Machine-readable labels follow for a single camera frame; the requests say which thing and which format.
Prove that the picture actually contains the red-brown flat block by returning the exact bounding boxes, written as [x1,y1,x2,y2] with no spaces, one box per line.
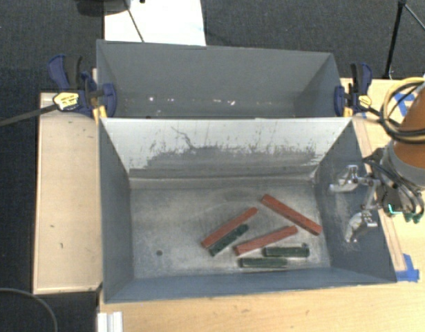
[233,225,299,257]
[200,206,259,250]
[261,194,323,237]

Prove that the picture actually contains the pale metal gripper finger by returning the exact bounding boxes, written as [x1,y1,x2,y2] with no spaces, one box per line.
[344,211,379,244]
[328,164,361,194]

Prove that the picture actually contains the grey metal bin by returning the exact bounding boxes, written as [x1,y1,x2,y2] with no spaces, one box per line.
[95,39,398,304]

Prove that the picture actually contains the pale wood flat board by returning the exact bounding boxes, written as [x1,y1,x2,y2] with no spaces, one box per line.
[32,91,104,295]

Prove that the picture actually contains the dark green flat block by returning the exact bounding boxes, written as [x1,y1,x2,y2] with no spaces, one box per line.
[208,223,250,257]
[238,257,290,270]
[262,243,310,259]

